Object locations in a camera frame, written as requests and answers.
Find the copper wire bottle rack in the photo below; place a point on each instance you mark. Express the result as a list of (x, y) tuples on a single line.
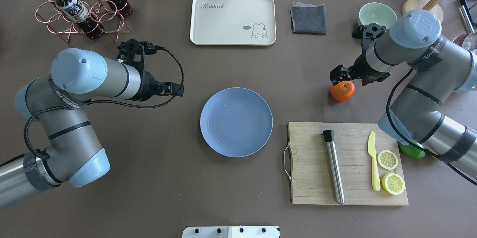
[(99, 10)]

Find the green lime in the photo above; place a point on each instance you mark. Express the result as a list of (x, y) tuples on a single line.
[(411, 151)]

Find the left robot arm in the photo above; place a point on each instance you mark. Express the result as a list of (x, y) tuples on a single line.
[(62, 144)]

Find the blue round plate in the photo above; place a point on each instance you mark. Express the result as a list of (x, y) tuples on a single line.
[(236, 122)]

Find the steel muddler black tip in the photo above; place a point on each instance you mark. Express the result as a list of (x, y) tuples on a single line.
[(334, 164)]

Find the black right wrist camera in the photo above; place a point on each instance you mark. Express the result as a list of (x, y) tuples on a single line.
[(368, 34)]

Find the cream rabbit tray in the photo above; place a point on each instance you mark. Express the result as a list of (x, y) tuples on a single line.
[(233, 22)]

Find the yellow plastic knife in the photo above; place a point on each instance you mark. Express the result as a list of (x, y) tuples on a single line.
[(371, 149)]

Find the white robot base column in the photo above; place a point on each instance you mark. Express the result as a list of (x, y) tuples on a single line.
[(231, 232)]

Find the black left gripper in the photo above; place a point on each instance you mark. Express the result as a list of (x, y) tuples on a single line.
[(147, 85)]

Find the bamboo cutting board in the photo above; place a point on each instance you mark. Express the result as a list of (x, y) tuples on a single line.
[(311, 175)]

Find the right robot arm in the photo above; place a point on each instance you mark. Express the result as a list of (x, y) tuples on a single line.
[(442, 67)]

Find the dark tea bottle lower front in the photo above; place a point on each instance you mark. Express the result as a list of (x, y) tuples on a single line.
[(76, 12)]

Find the lemon slice lower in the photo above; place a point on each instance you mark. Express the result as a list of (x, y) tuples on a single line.
[(387, 160)]

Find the lemon half upper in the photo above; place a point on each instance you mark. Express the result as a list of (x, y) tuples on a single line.
[(393, 183)]

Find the pale green bowl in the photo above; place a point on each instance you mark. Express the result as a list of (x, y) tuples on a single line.
[(376, 12)]

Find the orange fruit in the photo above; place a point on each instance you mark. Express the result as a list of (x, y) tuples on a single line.
[(343, 91)]

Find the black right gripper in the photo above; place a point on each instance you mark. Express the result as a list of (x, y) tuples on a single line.
[(360, 67)]

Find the grey folded cloth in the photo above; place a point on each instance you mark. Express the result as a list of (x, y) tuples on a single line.
[(308, 19)]

